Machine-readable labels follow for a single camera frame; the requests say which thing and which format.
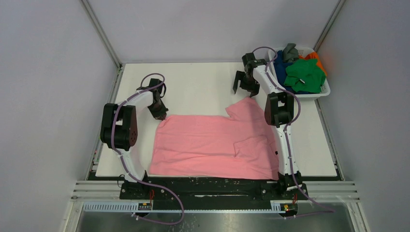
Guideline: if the white plastic laundry basket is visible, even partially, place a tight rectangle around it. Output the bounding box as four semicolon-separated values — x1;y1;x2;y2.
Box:
268;44;330;100

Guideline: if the orange t shirt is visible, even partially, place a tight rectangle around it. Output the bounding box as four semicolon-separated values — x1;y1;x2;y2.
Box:
299;52;327;76

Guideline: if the green t shirt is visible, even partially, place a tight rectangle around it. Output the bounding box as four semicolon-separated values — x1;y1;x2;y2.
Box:
284;59;326;94

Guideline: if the white slotted cable duct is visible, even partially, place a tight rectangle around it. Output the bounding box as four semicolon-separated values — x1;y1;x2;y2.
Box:
84;200;298;214

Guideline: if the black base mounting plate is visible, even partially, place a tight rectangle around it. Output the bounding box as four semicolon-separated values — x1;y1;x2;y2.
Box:
119;177;308;210

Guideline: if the pink t shirt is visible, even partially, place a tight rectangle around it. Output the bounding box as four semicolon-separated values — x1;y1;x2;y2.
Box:
148;97;279;180

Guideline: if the grey t shirt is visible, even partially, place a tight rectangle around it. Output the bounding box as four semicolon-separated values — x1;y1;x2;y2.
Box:
282;43;299;63

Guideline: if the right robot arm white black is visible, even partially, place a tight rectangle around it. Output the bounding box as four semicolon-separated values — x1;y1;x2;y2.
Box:
233;53;303;191

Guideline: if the blue t shirt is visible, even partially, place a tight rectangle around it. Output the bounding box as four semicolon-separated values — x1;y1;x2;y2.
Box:
273;50;310;94

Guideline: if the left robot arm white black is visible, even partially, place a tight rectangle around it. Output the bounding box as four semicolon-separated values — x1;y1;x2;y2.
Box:
100;73;168;183

